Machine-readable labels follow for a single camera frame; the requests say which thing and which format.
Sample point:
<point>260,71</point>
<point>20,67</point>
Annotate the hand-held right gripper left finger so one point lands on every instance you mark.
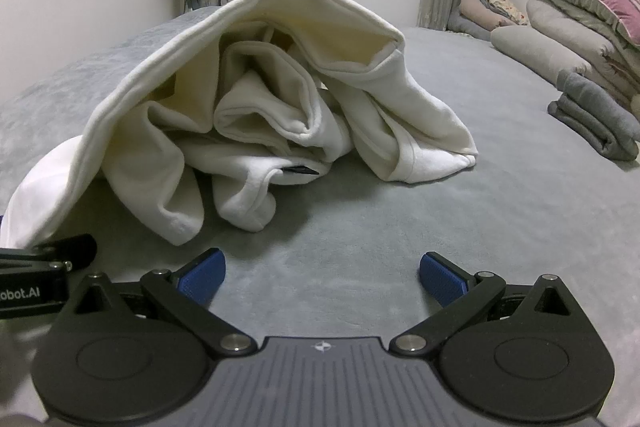
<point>202,274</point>

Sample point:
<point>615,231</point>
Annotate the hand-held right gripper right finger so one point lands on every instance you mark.
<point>442,277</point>

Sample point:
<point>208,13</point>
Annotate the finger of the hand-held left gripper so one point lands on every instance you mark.
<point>75,249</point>

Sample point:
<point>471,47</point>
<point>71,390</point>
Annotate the white printed sweatshirt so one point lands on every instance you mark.
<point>300,17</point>

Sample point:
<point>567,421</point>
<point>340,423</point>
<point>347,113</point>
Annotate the grey plush bed blanket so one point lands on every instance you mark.
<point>450,207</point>

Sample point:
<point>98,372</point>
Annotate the folded dark grey garment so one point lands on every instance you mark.
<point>595,112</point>

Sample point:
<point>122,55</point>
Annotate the folded pink blanket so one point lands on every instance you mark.
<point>480,9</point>

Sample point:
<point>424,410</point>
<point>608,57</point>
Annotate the floral folded cloth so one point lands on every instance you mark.
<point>505,4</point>

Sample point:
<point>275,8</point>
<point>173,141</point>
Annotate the stack of folded quilts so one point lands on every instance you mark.
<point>565,19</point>

